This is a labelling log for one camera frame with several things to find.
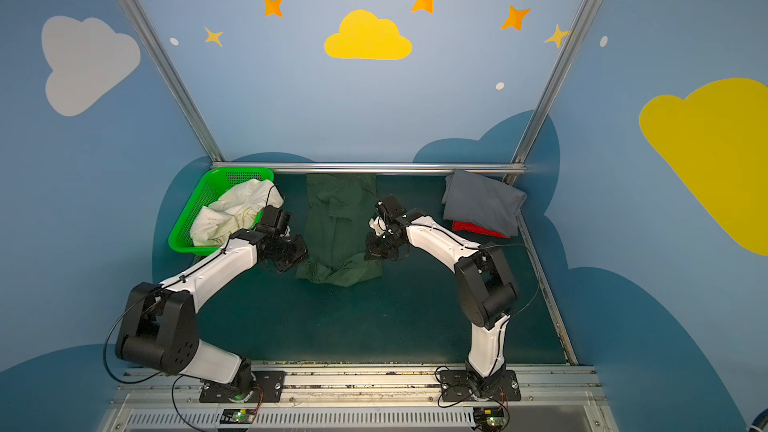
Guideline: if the dark green t-shirt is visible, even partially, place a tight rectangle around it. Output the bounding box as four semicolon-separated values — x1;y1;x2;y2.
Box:
297;173;382;287

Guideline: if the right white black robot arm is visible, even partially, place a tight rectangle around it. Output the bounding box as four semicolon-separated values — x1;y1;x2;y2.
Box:
365;195;519;394

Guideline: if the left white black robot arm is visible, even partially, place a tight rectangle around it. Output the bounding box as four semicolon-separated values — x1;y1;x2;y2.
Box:
115;206;308;396

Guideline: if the cream white t-shirt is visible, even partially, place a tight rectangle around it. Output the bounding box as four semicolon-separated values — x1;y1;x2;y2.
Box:
190;179;284;247

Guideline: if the folded red t-shirt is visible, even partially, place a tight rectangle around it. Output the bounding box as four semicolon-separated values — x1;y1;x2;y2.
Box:
452;221;511;239

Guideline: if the green plastic basket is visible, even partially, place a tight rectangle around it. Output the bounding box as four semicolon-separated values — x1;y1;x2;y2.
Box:
168;167;274;256

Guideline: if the folded grey t-shirt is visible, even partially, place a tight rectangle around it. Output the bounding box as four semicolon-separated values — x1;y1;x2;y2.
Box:
442;170;527;236

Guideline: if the left small circuit board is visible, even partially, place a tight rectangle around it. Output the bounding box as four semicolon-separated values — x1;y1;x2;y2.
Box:
219;409;257;426

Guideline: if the small circuit board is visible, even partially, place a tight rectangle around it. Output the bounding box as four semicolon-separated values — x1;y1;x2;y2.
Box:
219;409;257;426
472;407;508;432

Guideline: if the right small circuit board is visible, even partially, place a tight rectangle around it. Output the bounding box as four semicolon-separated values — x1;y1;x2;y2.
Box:
472;407;508;432

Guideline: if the horizontal aluminium back rail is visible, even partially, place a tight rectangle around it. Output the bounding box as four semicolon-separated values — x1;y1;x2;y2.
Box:
211;162;526;176

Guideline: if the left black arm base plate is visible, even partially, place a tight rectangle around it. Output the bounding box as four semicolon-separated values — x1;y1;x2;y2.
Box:
199;371;285;404

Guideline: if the right diagonal aluminium post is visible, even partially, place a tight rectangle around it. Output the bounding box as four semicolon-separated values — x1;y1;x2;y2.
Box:
511;0;603;167

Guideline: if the diagonal aluminium post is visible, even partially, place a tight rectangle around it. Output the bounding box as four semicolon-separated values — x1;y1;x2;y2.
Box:
117;0;226;162
511;0;603;167

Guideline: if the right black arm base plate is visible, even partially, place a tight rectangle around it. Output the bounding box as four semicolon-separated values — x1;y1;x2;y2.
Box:
434;367;522;403

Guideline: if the aluminium front mounting rail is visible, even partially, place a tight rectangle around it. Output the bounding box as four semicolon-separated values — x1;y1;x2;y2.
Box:
98;363;618;431

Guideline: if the left diagonal aluminium post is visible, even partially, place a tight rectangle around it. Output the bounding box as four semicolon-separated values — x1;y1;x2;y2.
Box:
117;0;226;162

